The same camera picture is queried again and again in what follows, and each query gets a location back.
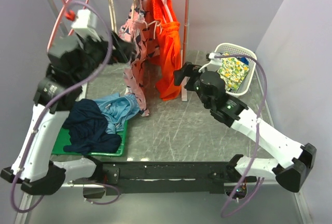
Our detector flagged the pink patterned shorts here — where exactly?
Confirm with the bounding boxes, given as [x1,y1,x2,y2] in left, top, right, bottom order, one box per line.
[119,0,159,117]

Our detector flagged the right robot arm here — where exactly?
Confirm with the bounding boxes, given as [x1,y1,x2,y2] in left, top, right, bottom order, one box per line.
[173,62,317,192]

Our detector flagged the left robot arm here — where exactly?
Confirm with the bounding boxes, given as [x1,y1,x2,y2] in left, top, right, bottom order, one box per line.
[1,32,135,195]

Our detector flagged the orange shorts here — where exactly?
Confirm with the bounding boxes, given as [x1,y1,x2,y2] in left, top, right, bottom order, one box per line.
[150,0,182,101]

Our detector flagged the light blue shorts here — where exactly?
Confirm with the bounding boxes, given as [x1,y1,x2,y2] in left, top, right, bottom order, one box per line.
[94,93,140,134]

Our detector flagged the pink hanger holding shorts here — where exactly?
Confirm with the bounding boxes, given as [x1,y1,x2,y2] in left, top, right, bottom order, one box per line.
[161,0,173,23]

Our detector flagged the pink hanger far left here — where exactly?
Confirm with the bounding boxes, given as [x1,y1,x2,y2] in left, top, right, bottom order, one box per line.
[46,0,91,53]

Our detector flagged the white plastic basket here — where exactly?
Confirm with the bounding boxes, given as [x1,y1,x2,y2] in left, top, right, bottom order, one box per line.
[213,43,257,97]

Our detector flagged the lemon print cloth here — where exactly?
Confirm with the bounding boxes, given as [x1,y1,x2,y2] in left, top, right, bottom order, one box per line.
[217,57,250,91]

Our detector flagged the blue cloth in basket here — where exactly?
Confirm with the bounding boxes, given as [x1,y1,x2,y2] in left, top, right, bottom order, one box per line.
[238,57,249,65]

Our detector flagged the navy blue garment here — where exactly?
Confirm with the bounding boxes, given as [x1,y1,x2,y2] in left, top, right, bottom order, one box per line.
[62,99,122,156]

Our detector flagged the green plastic tray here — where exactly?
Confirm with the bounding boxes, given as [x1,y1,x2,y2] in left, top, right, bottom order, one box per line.
[51,120,128,157]

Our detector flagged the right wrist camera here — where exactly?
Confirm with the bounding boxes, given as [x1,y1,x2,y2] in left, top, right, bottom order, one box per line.
[199,52,222,73]

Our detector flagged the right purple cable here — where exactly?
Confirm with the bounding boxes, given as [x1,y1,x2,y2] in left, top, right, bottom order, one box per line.
[220,54,268,218]

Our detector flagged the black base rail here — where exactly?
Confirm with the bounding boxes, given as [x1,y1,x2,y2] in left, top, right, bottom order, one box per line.
[77,161,241,194]

